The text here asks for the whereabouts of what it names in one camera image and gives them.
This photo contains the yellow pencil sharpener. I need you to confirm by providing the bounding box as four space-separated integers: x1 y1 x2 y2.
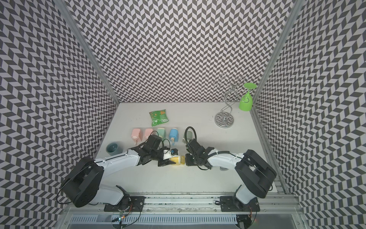
170 156 185 166

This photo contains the sage green pencil sharpener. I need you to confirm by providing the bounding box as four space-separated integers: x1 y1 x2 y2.
182 131 190 143

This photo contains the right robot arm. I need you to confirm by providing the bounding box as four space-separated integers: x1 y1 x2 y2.
185 138 277 205

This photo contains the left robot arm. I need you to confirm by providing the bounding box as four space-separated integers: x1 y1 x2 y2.
60 135 178 210

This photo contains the green snack bag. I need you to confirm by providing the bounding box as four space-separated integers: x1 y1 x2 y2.
149 109 169 127

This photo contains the teal bowl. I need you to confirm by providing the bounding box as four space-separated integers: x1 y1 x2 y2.
106 142 123 156

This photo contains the green plastic wine glass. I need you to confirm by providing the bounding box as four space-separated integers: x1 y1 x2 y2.
239 83 257 112

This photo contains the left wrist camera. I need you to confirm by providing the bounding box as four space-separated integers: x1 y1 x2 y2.
163 148 178 160

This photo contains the metal wire glass rack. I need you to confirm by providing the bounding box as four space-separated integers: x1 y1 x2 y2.
214 73 244 128

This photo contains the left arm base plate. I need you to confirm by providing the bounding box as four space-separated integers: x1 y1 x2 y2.
104 196 145 213

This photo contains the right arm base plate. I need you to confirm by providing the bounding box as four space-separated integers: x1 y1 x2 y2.
219 196 260 212

